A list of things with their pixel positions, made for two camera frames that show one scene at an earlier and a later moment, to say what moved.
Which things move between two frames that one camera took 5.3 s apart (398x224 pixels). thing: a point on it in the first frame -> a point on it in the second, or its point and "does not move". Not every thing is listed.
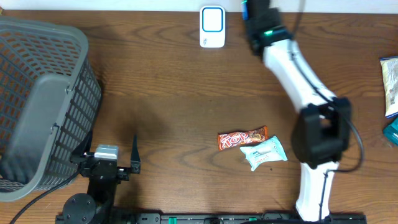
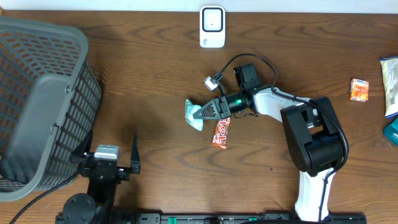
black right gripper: [251, 21] -> [216, 106]
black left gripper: [84, 149] does not move
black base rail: [207, 218] does not move
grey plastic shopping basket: [50, 94] does not move
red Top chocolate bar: [235, 139] -> [219, 137]
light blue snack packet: [266, 152] -> [189, 110]
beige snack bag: [390, 70] does not move
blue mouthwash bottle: [390, 132] does not move
